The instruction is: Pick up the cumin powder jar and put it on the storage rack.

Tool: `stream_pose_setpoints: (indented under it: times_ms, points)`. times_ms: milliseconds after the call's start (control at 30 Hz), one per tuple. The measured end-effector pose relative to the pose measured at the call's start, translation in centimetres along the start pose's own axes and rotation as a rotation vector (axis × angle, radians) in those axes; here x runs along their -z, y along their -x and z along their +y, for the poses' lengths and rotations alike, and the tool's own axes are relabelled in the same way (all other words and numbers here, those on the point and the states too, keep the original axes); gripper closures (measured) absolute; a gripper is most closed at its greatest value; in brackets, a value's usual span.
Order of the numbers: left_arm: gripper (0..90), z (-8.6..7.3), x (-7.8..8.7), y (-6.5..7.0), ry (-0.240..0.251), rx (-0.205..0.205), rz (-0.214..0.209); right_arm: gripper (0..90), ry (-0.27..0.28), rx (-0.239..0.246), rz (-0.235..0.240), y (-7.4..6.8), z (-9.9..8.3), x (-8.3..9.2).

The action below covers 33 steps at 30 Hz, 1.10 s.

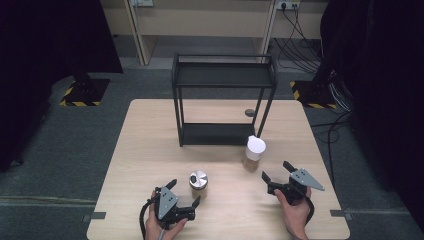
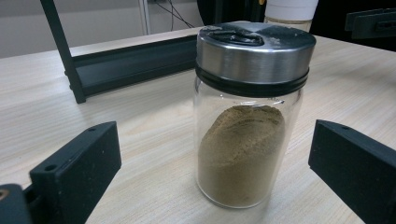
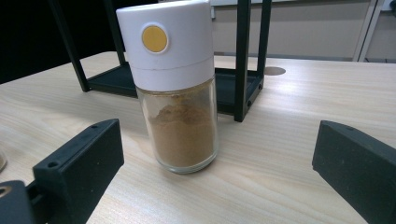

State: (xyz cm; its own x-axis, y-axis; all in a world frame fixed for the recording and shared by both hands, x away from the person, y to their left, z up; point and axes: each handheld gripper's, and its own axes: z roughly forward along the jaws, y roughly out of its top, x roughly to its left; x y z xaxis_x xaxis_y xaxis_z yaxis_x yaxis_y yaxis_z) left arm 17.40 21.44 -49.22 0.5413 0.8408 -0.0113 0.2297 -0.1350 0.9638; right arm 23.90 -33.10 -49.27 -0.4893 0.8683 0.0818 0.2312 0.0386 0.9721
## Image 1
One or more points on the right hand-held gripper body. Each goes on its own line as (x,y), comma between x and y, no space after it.
(305,178)

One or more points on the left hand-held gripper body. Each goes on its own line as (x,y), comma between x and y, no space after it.
(166,203)

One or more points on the glass jar with silver lid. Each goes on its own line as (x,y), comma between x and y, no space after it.
(198,180)

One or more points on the glass jar with white lid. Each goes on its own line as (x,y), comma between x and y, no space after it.
(255,148)

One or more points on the black metal shelf rack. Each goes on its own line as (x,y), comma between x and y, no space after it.
(223,75)

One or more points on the person's left hand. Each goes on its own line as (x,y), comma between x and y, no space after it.
(154,230)

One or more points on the person's right hand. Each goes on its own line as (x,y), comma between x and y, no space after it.
(296,216)

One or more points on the grey round table grommet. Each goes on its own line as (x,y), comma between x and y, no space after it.
(249,112)

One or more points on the black striped stand base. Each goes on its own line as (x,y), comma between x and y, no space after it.
(315,95)
(85,93)

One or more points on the black curtain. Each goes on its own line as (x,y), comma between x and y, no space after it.
(383,83)
(40,66)

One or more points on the beige cabinet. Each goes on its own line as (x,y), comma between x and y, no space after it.
(200,20)

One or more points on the grey table bracket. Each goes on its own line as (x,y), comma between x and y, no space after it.
(340,214)
(95,216)

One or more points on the white wall socket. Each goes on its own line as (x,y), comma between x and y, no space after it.
(142,2)
(288,4)

